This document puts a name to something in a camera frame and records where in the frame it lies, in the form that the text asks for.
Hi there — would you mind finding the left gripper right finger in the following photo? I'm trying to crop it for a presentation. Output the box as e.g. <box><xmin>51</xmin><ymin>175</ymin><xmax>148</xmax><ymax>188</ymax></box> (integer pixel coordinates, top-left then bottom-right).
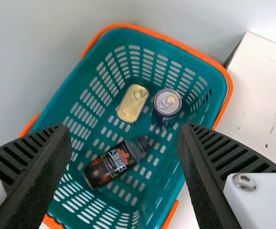
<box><xmin>177</xmin><ymin>122</ymin><xmax>276</xmax><ymax>229</ymax></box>

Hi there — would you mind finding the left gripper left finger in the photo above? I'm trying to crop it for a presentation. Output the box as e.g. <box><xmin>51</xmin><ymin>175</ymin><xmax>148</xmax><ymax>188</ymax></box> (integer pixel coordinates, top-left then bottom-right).
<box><xmin>0</xmin><ymin>123</ymin><xmax>72</xmax><ymax>229</ymax></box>

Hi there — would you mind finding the dark coffee bottle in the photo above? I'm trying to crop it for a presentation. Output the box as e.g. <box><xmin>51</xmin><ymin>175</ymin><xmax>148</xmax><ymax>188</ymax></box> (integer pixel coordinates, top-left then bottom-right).
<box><xmin>82</xmin><ymin>136</ymin><xmax>151</xmax><ymax>190</ymax></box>

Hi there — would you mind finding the teal shopping basket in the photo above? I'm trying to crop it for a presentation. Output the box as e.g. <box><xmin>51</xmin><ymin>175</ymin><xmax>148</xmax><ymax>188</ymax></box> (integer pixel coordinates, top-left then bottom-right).
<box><xmin>18</xmin><ymin>23</ymin><xmax>234</xmax><ymax>229</ymax></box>

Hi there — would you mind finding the can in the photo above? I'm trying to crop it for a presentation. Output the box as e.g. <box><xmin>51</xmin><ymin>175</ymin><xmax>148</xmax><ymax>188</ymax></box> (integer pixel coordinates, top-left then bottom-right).
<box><xmin>151</xmin><ymin>88</ymin><xmax>183</xmax><ymax>126</ymax></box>

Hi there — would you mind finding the rectangular tin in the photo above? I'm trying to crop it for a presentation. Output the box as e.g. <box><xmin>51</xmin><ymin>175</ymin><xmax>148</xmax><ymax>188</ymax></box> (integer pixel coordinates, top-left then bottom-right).
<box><xmin>115</xmin><ymin>83</ymin><xmax>149</xmax><ymax>124</ymax></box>

